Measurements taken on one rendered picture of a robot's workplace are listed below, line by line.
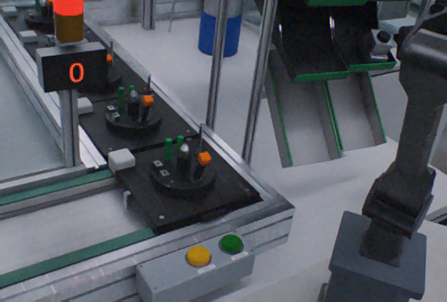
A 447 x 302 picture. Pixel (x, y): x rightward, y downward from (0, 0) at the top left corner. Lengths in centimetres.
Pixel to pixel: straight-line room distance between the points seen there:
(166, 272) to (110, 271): 9
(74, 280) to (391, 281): 50
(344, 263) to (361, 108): 56
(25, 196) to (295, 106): 61
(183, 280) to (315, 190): 53
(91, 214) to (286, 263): 41
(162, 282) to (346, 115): 63
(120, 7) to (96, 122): 100
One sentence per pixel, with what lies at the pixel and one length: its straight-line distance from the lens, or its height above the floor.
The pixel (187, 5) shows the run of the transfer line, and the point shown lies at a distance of 235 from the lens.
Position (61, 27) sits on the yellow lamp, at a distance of 97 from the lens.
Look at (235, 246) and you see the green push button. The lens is 96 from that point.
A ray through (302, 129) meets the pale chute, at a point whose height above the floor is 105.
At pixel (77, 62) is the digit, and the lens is 99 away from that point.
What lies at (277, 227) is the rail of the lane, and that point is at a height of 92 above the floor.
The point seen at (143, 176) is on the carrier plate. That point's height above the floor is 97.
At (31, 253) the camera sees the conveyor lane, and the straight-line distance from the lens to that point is 103.
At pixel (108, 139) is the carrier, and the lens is 122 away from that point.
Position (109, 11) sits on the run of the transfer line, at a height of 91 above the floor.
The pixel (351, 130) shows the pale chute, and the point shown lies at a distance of 128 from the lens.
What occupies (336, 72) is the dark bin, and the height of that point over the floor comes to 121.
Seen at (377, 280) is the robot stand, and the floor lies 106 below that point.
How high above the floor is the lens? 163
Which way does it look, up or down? 31 degrees down
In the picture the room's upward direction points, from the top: 8 degrees clockwise
